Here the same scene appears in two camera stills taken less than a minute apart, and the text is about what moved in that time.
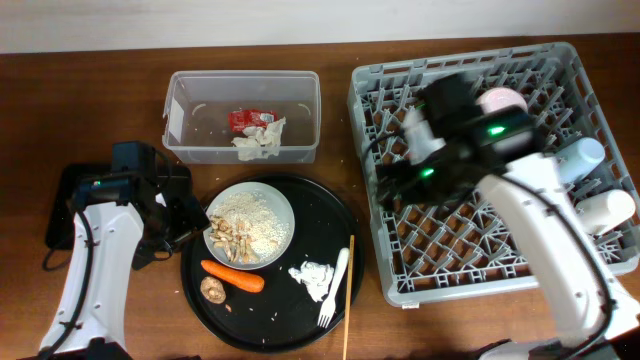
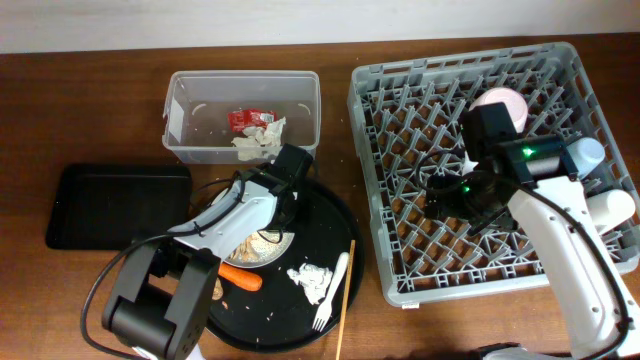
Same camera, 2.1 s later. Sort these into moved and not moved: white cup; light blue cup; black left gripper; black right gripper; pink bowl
Moved: black left gripper; black right gripper
Not moved: light blue cup; pink bowl; white cup
